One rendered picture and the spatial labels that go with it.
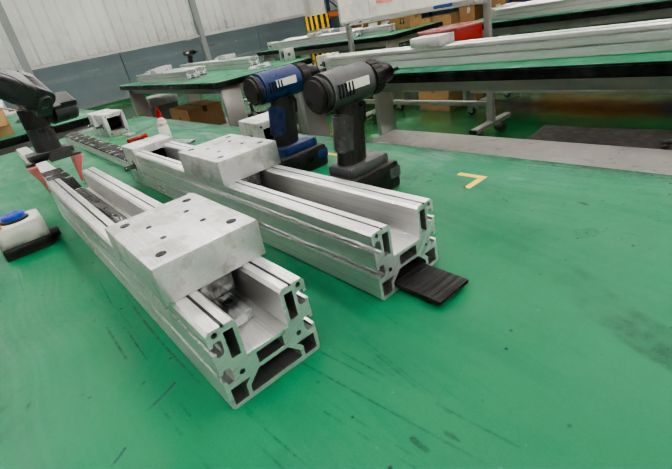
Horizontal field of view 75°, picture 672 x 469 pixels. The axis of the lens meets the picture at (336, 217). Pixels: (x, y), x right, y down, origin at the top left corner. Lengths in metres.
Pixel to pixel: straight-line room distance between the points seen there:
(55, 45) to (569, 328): 12.09
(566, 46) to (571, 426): 1.60
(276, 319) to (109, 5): 12.33
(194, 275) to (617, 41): 1.60
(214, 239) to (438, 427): 0.25
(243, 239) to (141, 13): 12.46
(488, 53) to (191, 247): 1.71
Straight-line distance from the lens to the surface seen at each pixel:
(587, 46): 1.84
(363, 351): 0.44
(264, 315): 0.44
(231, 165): 0.71
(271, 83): 0.89
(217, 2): 13.73
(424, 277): 0.51
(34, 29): 12.24
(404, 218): 0.52
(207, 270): 0.44
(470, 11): 11.68
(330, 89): 0.67
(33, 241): 0.98
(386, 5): 3.96
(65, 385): 0.57
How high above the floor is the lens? 1.07
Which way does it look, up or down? 25 degrees down
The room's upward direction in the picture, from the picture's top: 12 degrees counter-clockwise
